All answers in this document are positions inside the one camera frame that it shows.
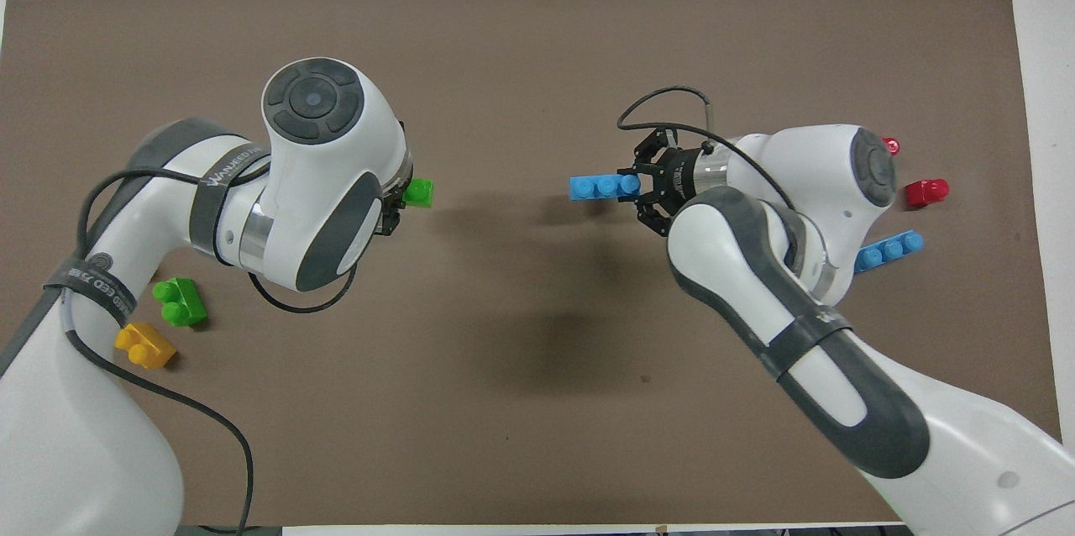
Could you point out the red one-stud toy block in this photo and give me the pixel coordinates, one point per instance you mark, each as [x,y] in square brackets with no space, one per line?
[926,192]
[891,145]

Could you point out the brown table mat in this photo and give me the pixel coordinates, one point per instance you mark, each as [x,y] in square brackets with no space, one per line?
[537,435]

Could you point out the yellow two-stud toy block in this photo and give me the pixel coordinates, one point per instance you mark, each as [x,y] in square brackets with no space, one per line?
[145,346]

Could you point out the blue three-stud toy block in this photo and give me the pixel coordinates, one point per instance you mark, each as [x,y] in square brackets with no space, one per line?
[600,186]
[890,251]

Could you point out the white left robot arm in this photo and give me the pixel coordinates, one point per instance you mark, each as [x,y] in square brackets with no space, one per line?
[84,435]

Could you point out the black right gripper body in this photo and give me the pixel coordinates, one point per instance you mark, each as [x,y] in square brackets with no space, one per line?
[679,179]

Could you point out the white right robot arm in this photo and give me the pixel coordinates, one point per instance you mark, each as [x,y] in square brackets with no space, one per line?
[756,267]

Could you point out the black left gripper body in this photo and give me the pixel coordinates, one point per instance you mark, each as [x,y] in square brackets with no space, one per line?
[392,212]

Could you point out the green two-stud toy block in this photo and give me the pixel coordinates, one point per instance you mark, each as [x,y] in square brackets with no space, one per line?
[180,302]
[419,193]

